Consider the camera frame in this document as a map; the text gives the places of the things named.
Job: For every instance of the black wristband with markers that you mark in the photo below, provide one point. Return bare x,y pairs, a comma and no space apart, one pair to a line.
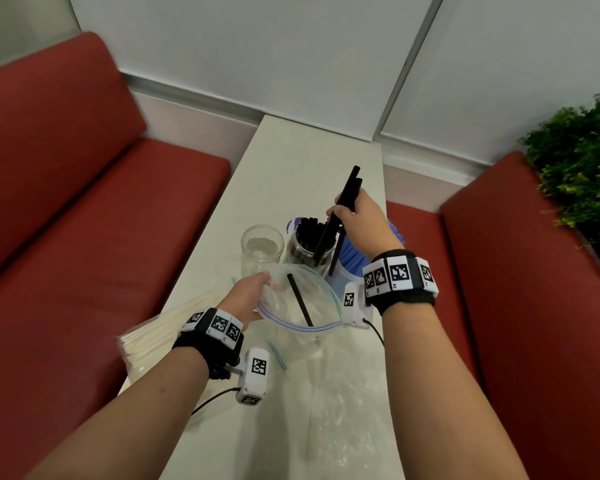
205,347
405,299

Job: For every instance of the small bunch of blue straws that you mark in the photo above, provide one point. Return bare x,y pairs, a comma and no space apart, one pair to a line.
352,259

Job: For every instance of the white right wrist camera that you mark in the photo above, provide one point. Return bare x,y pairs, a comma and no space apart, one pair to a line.
355,314

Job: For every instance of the black left wristband with markers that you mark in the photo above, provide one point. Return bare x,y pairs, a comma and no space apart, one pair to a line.
205,347

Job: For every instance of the clear glass jar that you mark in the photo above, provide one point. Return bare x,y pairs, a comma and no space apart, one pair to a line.
262,249
300,254

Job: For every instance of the person's left forearm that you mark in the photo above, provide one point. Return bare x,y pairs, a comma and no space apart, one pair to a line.
120,429

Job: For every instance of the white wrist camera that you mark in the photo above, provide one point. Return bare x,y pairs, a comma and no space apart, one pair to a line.
252,387
355,314

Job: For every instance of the frosted plastic jar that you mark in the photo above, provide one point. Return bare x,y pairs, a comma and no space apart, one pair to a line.
342,284

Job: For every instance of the person's right hand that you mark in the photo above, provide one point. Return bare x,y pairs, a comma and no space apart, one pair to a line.
370,229

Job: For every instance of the red sofa beside plant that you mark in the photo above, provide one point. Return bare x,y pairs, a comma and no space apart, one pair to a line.
535,334

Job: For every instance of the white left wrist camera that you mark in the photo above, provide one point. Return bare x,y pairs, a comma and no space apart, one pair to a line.
252,387

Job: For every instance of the clear plastic bag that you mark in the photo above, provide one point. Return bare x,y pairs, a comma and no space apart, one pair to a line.
350,419

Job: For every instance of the small bunch of black straws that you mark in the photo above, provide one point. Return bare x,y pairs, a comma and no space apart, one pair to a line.
350,187
307,234

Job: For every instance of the green plant hedge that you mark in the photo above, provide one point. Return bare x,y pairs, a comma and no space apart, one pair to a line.
580,179

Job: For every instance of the clear bag with white strips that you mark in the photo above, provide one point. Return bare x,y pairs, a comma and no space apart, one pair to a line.
320,299

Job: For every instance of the black right wristband with markers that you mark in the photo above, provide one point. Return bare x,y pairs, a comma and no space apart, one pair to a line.
405,299

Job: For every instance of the person's left hand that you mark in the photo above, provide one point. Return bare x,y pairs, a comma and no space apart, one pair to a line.
242,299

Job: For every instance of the person's right forearm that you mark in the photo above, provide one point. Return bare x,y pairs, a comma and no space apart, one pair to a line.
450,404

